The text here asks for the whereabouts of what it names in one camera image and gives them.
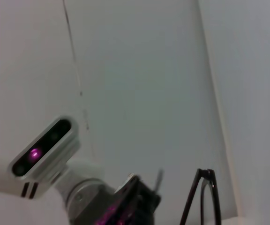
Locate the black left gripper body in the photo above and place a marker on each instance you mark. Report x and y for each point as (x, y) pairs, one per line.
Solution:
(139, 206)

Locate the black glasses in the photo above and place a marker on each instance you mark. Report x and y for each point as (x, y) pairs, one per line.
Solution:
(215, 194)

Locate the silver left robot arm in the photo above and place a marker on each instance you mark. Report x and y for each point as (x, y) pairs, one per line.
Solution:
(85, 197)

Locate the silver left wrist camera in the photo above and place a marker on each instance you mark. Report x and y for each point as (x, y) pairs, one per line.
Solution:
(43, 152)

